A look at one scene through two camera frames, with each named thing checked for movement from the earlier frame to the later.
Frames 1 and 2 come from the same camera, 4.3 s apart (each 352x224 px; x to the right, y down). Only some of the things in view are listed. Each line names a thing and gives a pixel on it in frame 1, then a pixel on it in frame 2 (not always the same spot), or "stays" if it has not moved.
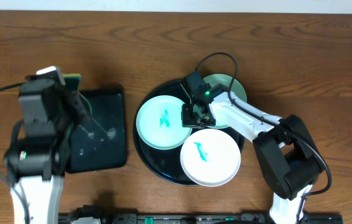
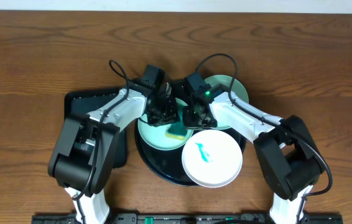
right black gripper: [187, 121] stays
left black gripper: [74, 106] → [162, 115]
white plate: [210, 157] stays
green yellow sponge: [72, 81] → [176, 130]
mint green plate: [159, 123] stays
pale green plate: [237, 89] stays
